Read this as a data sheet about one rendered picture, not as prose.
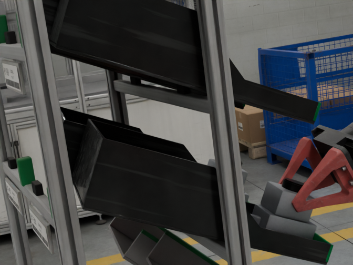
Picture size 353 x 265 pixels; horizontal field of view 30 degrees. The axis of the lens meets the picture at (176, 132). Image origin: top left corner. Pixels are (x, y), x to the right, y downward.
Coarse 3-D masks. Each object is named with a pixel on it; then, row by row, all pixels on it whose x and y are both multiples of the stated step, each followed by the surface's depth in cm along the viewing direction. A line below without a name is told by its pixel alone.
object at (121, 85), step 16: (0, 48) 70; (16, 48) 62; (144, 96) 82; (160, 96) 77; (176, 96) 73; (192, 96) 69; (208, 112) 66; (16, 176) 79; (32, 192) 71; (48, 208) 64; (208, 240) 73; (224, 256) 70
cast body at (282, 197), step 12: (288, 180) 76; (264, 192) 78; (276, 192) 75; (288, 192) 74; (264, 204) 77; (276, 204) 74; (288, 204) 74; (252, 216) 75; (264, 216) 75; (276, 216) 74; (288, 216) 75; (300, 216) 75; (276, 228) 75; (288, 228) 75; (300, 228) 75; (312, 228) 76
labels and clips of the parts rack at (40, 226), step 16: (0, 16) 71; (16, 16) 58; (0, 32) 71; (16, 64) 62; (16, 80) 63; (16, 160) 74; (32, 176) 75; (16, 192) 79; (16, 208) 82; (32, 208) 71; (32, 224) 72; (48, 240) 65
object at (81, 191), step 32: (96, 128) 70; (96, 160) 65; (128, 160) 65; (160, 160) 66; (192, 160) 80; (96, 192) 65; (128, 192) 66; (160, 192) 67; (192, 192) 68; (160, 224) 67; (192, 224) 68; (256, 224) 70; (288, 256) 72; (320, 256) 73
